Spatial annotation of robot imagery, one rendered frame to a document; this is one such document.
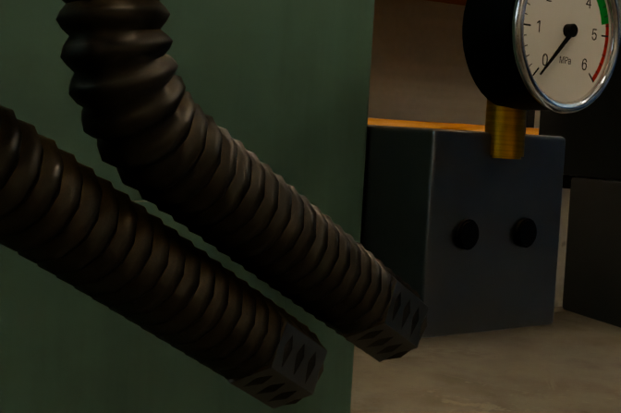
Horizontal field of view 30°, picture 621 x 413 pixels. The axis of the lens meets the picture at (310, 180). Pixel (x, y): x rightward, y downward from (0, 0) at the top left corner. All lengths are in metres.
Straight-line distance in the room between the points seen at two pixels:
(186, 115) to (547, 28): 0.22
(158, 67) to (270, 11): 0.19
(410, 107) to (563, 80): 3.19
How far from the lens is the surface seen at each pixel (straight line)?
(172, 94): 0.25
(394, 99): 3.60
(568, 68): 0.45
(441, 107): 3.72
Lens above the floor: 0.62
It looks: 3 degrees down
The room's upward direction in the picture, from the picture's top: 3 degrees clockwise
